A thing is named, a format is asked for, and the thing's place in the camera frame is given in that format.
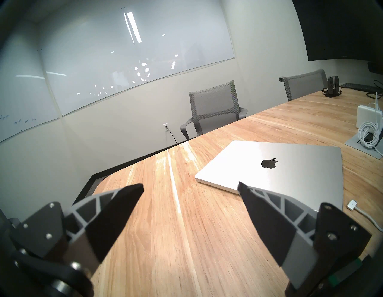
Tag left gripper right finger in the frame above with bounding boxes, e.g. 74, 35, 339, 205
237, 181, 372, 297

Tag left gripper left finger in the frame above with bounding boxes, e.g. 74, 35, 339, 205
9, 184, 145, 279

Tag white MagSafe charging cable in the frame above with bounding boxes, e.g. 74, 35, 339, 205
346, 120, 383, 232

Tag silver closed MacBook laptop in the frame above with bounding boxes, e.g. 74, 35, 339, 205
195, 140, 344, 211

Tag black controller charging dock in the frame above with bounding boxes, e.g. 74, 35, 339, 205
324, 76, 341, 98

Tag grey tabletop power outlet plate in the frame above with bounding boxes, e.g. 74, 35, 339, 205
344, 133, 383, 159

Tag grey mesh office chair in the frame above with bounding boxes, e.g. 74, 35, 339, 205
279, 69, 329, 101
180, 80, 249, 140

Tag white square power adapter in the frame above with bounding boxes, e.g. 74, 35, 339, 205
356, 105, 383, 130

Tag glass whiteboard with blue writing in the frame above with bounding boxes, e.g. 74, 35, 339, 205
0, 18, 60, 143

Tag black keyboard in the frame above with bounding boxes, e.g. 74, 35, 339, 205
341, 83, 383, 93

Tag wide blank glass whiteboard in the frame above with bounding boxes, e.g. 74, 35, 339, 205
37, 0, 235, 116

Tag black wall outlet cable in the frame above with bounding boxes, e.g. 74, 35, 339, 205
165, 126, 178, 145

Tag tangled black table cables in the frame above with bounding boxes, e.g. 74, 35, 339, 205
367, 79, 383, 100

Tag large black wall screen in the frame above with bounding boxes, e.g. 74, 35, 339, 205
292, 0, 383, 62

